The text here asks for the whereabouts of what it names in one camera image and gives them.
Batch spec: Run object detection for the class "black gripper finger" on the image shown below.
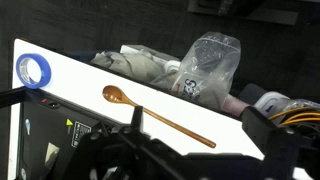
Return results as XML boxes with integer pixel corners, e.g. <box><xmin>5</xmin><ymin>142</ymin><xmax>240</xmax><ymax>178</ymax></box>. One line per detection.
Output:
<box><xmin>131</xmin><ymin>106</ymin><xmax>144</xmax><ymax>132</ymax></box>

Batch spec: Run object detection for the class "long wooden spoon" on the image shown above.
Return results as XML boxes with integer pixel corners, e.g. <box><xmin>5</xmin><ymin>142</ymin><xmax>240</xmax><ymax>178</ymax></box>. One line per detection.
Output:
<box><xmin>102</xmin><ymin>85</ymin><xmax>216</xmax><ymax>148</ymax></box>

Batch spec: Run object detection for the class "grey crumpled cloth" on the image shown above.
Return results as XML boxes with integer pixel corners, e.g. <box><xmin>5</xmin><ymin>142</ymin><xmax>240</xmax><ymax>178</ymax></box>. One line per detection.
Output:
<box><xmin>91</xmin><ymin>45</ymin><xmax>180</xmax><ymax>90</ymax></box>

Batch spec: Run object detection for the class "clear plastic bag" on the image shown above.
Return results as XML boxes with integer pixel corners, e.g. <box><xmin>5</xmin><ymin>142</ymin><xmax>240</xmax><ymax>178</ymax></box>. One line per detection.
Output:
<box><xmin>171</xmin><ymin>32</ymin><xmax>241</xmax><ymax>109</ymax></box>

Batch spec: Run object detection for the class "blue tape roll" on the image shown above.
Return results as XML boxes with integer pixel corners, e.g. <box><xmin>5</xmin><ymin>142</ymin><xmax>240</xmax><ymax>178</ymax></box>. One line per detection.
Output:
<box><xmin>16</xmin><ymin>53</ymin><xmax>51</xmax><ymax>89</ymax></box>

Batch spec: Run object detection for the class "black 3D printer frame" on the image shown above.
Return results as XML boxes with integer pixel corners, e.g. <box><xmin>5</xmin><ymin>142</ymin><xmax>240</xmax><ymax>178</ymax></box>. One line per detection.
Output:
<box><xmin>1</xmin><ymin>88</ymin><xmax>320</xmax><ymax>180</ymax></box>

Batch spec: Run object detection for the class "yellow cable bundle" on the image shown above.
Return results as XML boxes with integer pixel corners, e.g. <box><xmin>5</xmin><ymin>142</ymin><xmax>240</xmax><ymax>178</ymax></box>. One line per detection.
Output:
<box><xmin>268</xmin><ymin>106</ymin><xmax>320</xmax><ymax>127</ymax></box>

